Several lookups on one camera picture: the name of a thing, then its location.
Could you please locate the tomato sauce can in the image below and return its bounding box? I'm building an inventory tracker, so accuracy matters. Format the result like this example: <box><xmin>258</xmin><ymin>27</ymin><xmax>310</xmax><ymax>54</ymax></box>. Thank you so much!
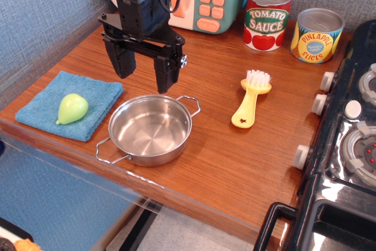
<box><xmin>243</xmin><ymin>0</ymin><xmax>292</xmax><ymax>52</ymax></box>

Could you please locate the pineapple slices can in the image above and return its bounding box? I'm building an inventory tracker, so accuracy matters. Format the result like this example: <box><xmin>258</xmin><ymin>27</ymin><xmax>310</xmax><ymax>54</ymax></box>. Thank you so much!
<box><xmin>290</xmin><ymin>8</ymin><xmax>345</xmax><ymax>64</ymax></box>

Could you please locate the stainless steel pan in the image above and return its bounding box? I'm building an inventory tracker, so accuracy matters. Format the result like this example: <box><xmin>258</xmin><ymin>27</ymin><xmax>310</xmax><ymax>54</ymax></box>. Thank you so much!
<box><xmin>95</xmin><ymin>95</ymin><xmax>201</xmax><ymax>167</ymax></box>

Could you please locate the blue folded cloth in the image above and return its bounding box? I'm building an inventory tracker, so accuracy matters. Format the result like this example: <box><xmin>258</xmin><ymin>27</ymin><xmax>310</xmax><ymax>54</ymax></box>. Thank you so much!
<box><xmin>15</xmin><ymin>71</ymin><xmax>123</xmax><ymax>142</ymax></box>

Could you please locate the black toy stove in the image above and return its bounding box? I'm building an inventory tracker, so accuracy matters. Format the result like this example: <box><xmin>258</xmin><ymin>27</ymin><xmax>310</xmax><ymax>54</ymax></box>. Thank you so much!
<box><xmin>254</xmin><ymin>20</ymin><xmax>375</xmax><ymax>250</ymax></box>

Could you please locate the orange plush object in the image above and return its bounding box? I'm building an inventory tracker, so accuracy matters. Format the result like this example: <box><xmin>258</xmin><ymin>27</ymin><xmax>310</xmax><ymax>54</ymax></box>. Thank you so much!
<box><xmin>14</xmin><ymin>239</ymin><xmax>42</xmax><ymax>251</ymax></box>

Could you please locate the green plastic pear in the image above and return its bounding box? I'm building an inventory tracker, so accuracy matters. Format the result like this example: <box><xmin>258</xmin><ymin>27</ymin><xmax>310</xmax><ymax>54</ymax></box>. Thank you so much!
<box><xmin>56</xmin><ymin>93</ymin><xmax>89</xmax><ymax>125</ymax></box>

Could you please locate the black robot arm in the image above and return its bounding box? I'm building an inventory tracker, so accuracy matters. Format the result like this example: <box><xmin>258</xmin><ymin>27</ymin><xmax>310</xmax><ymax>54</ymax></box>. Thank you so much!
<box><xmin>98</xmin><ymin>0</ymin><xmax>187</xmax><ymax>93</ymax></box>

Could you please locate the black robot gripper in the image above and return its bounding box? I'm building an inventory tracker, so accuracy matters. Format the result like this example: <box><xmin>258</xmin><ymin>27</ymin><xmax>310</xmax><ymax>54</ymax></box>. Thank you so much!
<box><xmin>98</xmin><ymin>0</ymin><xmax>187</xmax><ymax>94</ymax></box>

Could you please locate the yellow dish brush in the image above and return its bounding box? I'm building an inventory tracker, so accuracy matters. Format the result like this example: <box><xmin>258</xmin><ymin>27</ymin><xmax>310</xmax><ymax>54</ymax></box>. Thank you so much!
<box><xmin>231</xmin><ymin>69</ymin><xmax>271</xmax><ymax>128</ymax></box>

